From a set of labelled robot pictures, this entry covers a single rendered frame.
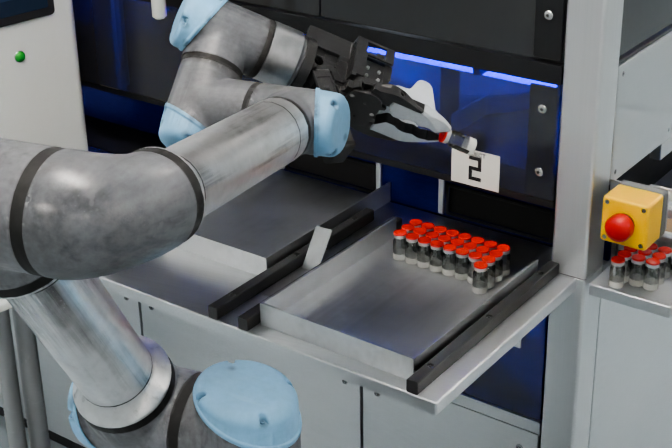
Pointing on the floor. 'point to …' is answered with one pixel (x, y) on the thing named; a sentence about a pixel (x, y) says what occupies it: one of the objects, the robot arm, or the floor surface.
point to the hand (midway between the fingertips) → (436, 135)
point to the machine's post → (582, 184)
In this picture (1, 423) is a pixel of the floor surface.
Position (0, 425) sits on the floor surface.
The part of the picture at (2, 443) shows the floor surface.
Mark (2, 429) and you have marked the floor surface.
